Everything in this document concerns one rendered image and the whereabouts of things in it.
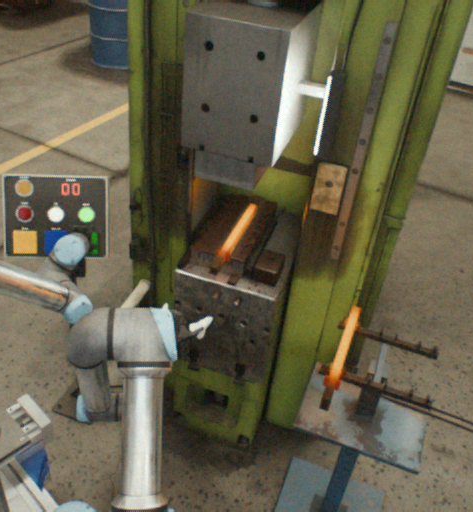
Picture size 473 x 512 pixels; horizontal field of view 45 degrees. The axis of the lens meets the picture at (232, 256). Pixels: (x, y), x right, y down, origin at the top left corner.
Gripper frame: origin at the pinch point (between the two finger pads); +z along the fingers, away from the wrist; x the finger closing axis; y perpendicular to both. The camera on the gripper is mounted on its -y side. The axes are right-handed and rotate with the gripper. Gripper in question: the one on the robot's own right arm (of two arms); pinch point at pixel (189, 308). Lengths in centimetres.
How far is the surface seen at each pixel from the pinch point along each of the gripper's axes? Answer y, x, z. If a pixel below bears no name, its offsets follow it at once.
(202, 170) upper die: -30.0, -9.6, 30.6
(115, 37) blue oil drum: 66, -254, 415
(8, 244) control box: 0, -67, 4
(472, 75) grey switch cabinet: 78, 106, 555
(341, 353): 4.8, 47.0, 5.6
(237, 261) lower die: 1.6, 5.2, 30.7
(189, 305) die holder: 22.7, -9.4, 24.7
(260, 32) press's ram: -75, 4, 31
